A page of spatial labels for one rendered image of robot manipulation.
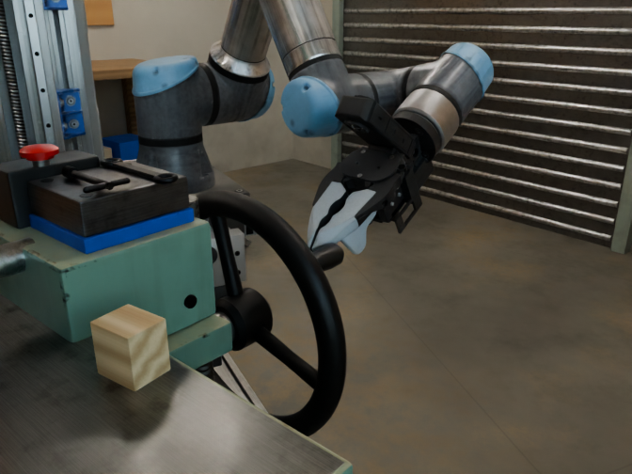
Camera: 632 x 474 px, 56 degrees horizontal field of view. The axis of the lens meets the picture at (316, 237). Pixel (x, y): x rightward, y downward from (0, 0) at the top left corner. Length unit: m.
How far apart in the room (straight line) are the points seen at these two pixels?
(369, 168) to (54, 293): 0.36
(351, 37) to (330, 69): 3.46
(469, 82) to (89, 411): 0.58
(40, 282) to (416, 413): 1.51
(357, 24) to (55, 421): 3.90
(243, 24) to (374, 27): 3.01
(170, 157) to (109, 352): 0.71
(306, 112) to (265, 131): 3.94
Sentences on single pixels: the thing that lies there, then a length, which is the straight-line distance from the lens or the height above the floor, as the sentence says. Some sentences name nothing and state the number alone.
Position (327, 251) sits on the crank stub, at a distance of 0.60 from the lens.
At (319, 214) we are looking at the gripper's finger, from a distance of 0.64.
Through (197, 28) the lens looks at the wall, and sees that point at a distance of 4.29.
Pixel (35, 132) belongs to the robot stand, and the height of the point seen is 0.93.
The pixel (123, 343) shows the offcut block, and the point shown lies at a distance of 0.39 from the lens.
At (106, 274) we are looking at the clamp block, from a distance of 0.47.
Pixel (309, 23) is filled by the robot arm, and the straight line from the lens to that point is 0.78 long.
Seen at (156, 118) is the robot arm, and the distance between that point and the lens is 1.08.
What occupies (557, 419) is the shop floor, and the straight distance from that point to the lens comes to 1.96.
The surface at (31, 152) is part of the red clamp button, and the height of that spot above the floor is 1.02.
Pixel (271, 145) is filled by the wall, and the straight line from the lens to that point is 4.72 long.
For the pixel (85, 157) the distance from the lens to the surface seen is 0.56.
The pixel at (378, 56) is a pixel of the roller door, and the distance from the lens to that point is 4.05.
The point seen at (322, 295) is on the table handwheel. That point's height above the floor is 0.88.
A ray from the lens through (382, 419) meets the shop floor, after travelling 1.84.
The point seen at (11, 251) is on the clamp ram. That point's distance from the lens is 0.50.
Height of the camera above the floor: 1.13
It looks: 21 degrees down
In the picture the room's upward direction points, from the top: straight up
